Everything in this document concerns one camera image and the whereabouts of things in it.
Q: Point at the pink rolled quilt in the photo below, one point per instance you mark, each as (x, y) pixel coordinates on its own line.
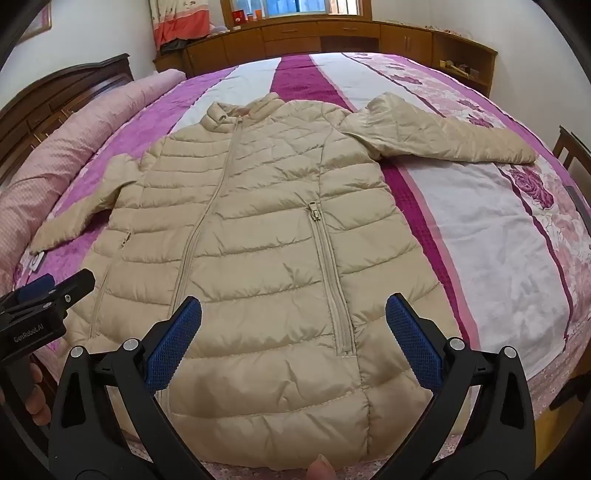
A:
(69, 147)

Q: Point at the small tan shelf items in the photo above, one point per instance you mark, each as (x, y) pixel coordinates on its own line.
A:
(457, 69)

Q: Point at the red box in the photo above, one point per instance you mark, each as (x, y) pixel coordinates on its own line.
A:
(238, 16)

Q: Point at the beige puffer jacket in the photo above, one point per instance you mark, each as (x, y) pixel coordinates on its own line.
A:
(258, 230)

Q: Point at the dark wooden headboard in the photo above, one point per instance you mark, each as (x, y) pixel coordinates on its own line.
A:
(41, 106)

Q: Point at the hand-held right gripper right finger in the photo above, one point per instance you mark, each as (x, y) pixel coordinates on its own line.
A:
(413, 348)

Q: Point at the person's right hand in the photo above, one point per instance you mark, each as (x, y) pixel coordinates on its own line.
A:
(322, 468)

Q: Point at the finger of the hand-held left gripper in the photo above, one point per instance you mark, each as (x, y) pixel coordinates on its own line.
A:
(37, 286)
(74, 286)

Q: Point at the person's left hand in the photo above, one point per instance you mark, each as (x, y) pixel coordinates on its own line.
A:
(37, 406)

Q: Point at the long wooden cabinet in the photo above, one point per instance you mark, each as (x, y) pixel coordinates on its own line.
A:
(295, 37)

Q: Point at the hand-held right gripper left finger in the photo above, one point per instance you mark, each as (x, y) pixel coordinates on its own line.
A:
(173, 350)

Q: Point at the wooden chair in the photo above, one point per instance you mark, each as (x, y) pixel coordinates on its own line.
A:
(570, 147)

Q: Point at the small white tag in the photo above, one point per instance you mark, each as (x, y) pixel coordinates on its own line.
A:
(34, 262)

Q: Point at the dark cloth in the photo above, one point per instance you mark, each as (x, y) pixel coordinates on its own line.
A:
(174, 45)

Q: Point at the wooden framed window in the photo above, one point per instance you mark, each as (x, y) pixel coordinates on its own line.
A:
(295, 7)

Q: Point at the floral curtain with red hem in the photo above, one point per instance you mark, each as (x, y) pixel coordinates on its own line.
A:
(184, 23)

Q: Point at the orange box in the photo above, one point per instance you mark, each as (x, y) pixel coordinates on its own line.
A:
(257, 14)

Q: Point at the striped floral bedspread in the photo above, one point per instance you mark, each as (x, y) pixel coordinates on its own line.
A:
(485, 230)

